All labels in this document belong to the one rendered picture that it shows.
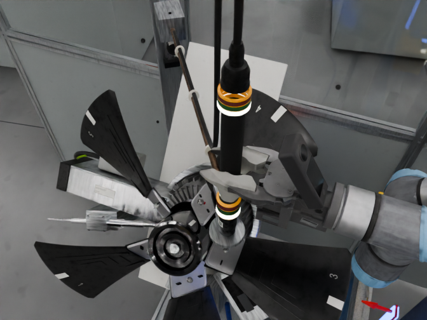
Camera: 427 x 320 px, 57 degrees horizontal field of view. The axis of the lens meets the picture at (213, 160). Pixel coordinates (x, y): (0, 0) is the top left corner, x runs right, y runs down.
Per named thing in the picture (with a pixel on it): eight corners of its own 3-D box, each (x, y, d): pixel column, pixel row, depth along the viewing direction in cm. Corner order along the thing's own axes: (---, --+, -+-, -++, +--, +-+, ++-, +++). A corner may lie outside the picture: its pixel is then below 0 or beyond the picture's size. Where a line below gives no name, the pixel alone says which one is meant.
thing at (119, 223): (171, 229, 97) (50, 221, 107) (171, 220, 96) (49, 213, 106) (168, 232, 95) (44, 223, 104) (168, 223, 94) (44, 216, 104)
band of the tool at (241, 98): (213, 98, 53) (213, 80, 50) (244, 93, 53) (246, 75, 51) (222, 120, 50) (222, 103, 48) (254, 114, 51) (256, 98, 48)
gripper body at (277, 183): (250, 218, 64) (324, 244, 61) (255, 188, 57) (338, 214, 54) (264, 183, 68) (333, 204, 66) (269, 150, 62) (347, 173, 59)
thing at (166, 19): (155, 25, 115) (152, -3, 109) (179, 21, 116) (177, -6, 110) (161, 45, 109) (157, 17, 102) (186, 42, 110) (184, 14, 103)
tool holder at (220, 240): (203, 213, 81) (202, 185, 73) (236, 206, 82) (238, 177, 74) (213, 252, 75) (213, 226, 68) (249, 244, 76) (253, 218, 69)
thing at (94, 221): (92, 227, 103) (90, 212, 103) (112, 228, 102) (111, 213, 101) (86, 230, 101) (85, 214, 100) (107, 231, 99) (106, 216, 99)
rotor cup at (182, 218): (159, 247, 95) (133, 270, 83) (171, 192, 92) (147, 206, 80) (215, 268, 92) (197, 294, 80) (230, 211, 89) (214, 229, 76)
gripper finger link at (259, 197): (225, 200, 59) (284, 210, 58) (225, 194, 58) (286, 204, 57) (230, 175, 62) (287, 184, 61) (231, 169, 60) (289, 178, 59)
